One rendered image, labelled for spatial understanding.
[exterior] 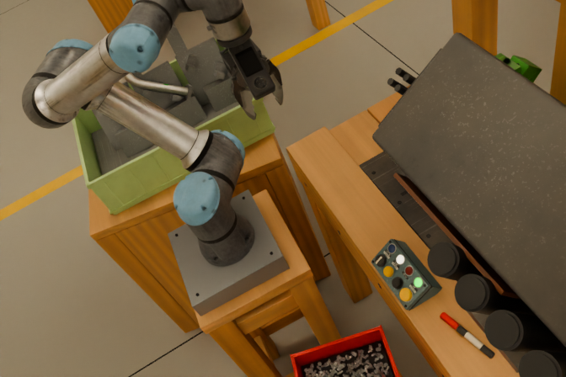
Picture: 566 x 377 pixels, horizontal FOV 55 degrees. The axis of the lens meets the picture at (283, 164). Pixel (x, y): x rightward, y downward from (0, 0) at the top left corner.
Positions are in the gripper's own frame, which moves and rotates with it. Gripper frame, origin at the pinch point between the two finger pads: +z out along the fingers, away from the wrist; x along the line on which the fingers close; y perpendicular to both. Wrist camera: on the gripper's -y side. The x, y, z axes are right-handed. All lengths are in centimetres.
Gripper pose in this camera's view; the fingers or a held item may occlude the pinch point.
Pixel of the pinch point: (267, 109)
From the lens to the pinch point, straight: 118.8
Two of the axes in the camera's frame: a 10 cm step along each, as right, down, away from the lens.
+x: -8.7, 4.9, -1.0
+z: 2.7, 6.3, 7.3
